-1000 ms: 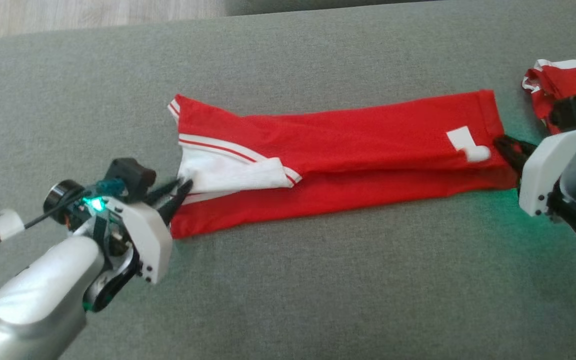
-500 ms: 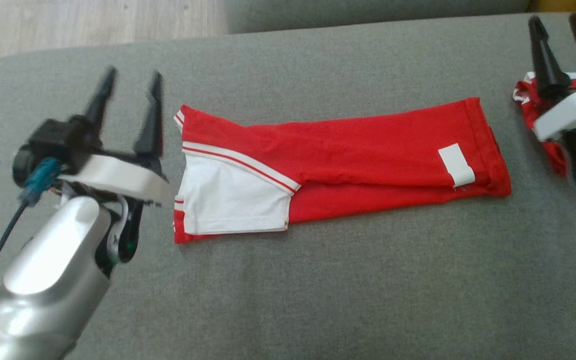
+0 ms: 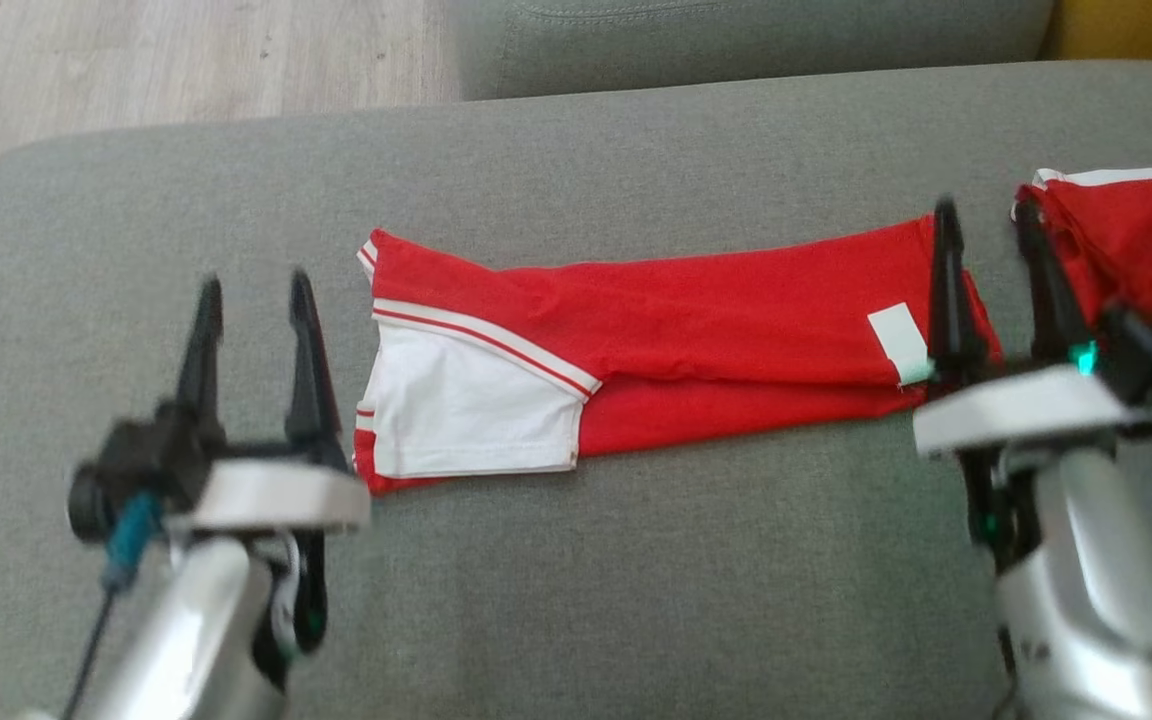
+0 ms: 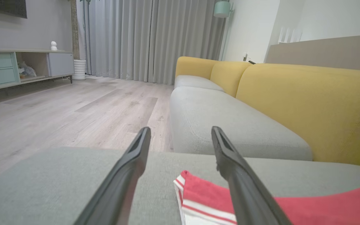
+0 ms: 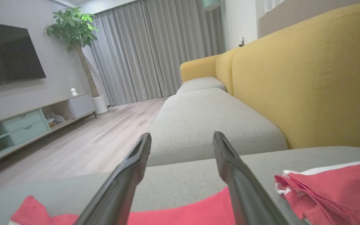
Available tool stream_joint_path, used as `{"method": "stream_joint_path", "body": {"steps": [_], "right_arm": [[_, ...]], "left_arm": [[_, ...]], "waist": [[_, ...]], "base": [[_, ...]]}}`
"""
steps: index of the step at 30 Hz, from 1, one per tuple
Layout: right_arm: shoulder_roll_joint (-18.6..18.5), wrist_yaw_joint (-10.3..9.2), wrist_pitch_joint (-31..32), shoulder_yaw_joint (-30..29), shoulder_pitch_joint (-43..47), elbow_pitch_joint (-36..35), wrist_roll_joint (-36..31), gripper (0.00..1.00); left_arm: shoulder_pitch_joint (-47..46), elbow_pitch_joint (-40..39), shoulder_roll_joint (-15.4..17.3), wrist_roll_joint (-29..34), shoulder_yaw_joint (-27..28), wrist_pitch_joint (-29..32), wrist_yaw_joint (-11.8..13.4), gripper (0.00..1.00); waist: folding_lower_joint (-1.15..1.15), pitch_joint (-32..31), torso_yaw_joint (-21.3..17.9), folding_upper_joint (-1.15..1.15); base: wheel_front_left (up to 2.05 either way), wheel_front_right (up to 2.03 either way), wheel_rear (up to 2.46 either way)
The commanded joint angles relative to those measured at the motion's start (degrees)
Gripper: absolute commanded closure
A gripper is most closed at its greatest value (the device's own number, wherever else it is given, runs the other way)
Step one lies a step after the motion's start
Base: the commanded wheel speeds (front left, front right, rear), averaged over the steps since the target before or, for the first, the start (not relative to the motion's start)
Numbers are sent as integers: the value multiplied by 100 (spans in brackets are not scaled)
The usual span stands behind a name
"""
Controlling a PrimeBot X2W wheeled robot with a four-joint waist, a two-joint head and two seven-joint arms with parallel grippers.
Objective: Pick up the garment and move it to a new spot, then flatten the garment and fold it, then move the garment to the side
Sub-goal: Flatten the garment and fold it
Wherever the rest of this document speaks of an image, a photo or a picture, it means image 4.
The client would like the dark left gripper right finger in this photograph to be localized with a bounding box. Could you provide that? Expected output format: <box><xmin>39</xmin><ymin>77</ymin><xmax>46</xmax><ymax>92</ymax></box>
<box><xmin>211</xmin><ymin>126</ymin><xmax>293</xmax><ymax>225</ymax></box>

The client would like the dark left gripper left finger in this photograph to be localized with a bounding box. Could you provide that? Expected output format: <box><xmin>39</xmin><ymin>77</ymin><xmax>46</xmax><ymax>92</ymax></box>
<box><xmin>74</xmin><ymin>127</ymin><xmax>152</xmax><ymax>225</ymax></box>

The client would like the red Bulls 23 jersey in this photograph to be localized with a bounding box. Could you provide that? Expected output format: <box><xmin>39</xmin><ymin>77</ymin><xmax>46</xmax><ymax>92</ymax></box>
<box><xmin>173</xmin><ymin>170</ymin><xmax>360</xmax><ymax>225</ymax></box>

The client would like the large grey sofa ottoman cushion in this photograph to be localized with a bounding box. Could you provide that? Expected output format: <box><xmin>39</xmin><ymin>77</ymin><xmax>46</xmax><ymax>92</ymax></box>
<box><xmin>0</xmin><ymin>147</ymin><xmax>360</xmax><ymax>225</ymax></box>

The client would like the large yellow sofa backrest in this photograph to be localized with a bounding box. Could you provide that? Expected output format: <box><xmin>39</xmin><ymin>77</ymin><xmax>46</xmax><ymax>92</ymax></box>
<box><xmin>236</xmin><ymin>63</ymin><xmax>360</xmax><ymax>171</ymax></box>

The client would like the yellow sofa backrest cushion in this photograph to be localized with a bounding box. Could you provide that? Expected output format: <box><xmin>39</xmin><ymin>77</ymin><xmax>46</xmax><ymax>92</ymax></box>
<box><xmin>210</xmin><ymin>61</ymin><xmax>252</xmax><ymax>98</ymax></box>
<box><xmin>175</xmin><ymin>56</ymin><xmax>219</xmax><ymax>79</ymax></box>

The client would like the small grey sofa seat cushion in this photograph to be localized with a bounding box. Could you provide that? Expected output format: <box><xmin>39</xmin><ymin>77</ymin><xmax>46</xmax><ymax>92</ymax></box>
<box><xmin>174</xmin><ymin>75</ymin><xmax>224</xmax><ymax>92</ymax></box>

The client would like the white ribbed bin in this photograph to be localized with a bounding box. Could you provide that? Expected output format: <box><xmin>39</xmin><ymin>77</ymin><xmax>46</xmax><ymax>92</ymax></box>
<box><xmin>73</xmin><ymin>59</ymin><xmax>87</xmax><ymax>81</ymax></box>

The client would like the clutter inside cabinet shelf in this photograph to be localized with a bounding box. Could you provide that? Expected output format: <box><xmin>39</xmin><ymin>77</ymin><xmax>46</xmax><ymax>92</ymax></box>
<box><xmin>18</xmin><ymin>61</ymin><xmax>37</xmax><ymax>79</ymax></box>

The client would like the grey pleated curtain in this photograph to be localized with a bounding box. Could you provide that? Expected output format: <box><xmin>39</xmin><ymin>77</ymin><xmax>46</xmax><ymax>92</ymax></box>
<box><xmin>77</xmin><ymin>0</ymin><xmax>227</xmax><ymax>85</ymax></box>

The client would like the beige partition panel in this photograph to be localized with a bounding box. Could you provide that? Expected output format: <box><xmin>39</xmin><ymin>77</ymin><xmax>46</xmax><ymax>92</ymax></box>
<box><xmin>265</xmin><ymin>34</ymin><xmax>360</xmax><ymax>73</ymax></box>

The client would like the brown wooden pillar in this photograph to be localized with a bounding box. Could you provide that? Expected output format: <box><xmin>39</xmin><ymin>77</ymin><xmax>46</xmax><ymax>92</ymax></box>
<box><xmin>70</xmin><ymin>0</ymin><xmax>80</xmax><ymax>60</ymax></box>

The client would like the white slatted rack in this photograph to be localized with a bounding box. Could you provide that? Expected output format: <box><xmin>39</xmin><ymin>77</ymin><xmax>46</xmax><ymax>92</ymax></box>
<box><xmin>278</xmin><ymin>27</ymin><xmax>303</xmax><ymax>44</ymax></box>

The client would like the teal shade floor lamp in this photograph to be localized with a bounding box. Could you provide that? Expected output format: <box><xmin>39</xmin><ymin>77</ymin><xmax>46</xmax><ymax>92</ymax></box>
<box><xmin>213</xmin><ymin>0</ymin><xmax>234</xmax><ymax>62</ymax></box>

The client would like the dark wall television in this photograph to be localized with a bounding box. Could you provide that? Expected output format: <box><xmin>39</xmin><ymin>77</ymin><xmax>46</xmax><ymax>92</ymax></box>
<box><xmin>0</xmin><ymin>0</ymin><xmax>28</xmax><ymax>19</ymax></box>

